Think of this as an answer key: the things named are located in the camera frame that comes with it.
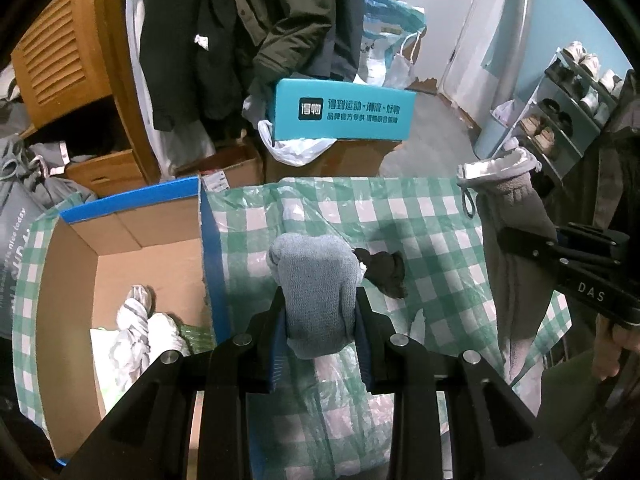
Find dark green knit cloth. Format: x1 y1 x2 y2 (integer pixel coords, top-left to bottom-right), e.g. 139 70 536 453
178 324 215 354

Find light blue knit sock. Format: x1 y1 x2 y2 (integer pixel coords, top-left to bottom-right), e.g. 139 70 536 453
267 233 363 360

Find teal shoe box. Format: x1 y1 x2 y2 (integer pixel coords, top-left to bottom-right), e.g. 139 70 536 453
270 78 416 141

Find dark hanging jackets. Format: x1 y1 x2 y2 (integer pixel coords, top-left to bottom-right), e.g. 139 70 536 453
139 0 364 131

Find blue white plastic bag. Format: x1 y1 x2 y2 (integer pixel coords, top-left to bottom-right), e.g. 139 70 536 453
358 0 426 90

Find light blue bin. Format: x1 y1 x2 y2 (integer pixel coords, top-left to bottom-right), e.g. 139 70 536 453
473 99 523 159

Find shoe rack with shoes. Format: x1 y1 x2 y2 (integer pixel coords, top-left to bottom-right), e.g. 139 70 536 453
509 41 624 185

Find green checkered tablecloth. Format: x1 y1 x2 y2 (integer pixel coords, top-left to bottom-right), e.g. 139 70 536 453
10 175 574 480

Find blue-rimmed cardboard box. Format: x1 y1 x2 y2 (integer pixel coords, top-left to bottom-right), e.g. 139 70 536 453
34 177 231 458

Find grey printed bag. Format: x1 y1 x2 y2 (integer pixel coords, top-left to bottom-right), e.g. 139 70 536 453
1 134 96 339

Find white patterned cloth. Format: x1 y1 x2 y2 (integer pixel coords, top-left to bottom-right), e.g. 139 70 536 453
90 285 191 393

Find brown cardboard box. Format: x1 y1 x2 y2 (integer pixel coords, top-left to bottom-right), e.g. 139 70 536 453
264 140 400 183

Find person's right hand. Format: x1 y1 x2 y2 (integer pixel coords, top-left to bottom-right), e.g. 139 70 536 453
592 314 638 380

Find grey fleece garment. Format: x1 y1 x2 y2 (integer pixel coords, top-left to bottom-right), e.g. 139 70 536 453
457 148 556 382

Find black sock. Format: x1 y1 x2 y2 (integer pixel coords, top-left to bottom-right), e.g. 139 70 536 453
354 248 407 299

